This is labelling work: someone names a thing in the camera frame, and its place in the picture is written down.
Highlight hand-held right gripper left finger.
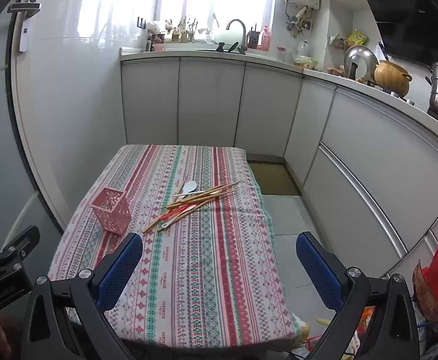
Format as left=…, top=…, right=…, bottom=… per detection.
left=20, top=232, right=144, bottom=360

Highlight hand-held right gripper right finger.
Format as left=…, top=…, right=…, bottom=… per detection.
left=296, top=231, right=420, bottom=360

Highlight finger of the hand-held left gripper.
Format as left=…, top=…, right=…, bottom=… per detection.
left=0, top=225, right=41, bottom=276

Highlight pink lattice utensil basket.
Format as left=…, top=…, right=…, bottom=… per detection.
left=90, top=187, right=132, bottom=237

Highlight red plastic spoon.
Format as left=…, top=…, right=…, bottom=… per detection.
left=155, top=207, right=190, bottom=223

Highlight bunch of wooden chopsticks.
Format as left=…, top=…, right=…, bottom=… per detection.
left=143, top=181, right=241, bottom=234

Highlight large white plastic spoon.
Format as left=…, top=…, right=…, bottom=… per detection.
left=173, top=180, right=198, bottom=200

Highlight striped patterned tablecloth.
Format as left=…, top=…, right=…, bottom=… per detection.
left=47, top=144, right=304, bottom=350

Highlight brown floor mat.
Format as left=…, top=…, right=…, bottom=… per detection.
left=248, top=160, right=303, bottom=197

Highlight brown crumpled bag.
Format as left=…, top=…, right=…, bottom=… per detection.
left=412, top=262, right=438, bottom=329

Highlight white kitchen base cabinets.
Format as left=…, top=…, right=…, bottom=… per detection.
left=120, top=47, right=438, bottom=284

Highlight orange clay pot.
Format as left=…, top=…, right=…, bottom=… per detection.
left=373, top=59, right=413, bottom=98

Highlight green cabbage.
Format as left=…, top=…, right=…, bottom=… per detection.
left=293, top=56, right=319, bottom=69

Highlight steel pot lid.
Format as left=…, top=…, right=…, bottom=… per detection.
left=344, top=44, right=380, bottom=80

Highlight yellow snack packet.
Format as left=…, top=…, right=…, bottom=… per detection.
left=348, top=30, right=370, bottom=46

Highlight pink dish soap bottle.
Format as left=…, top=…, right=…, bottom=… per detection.
left=258, top=25, right=272, bottom=52

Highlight dark knife block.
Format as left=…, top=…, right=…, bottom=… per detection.
left=248, top=24, right=262, bottom=49

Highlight windowsill potted plants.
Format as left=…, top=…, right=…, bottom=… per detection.
left=165, top=16, right=200, bottom=44

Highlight hanging kitchen tools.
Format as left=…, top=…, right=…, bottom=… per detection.
left=285, top=7, right=313, bottom=39

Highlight pale bowl in sink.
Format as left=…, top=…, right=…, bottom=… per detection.
left=213, top=26, right=243, bottom=46

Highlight curved metal faucet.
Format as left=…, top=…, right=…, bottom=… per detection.
left=225, top=19, right=248, bottom=55

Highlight black range hood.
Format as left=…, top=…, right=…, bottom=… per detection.
left=354, top=0, right=438, bottom=74

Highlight silver door handle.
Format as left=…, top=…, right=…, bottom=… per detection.
left=7, top=0, right=42, bottom=53

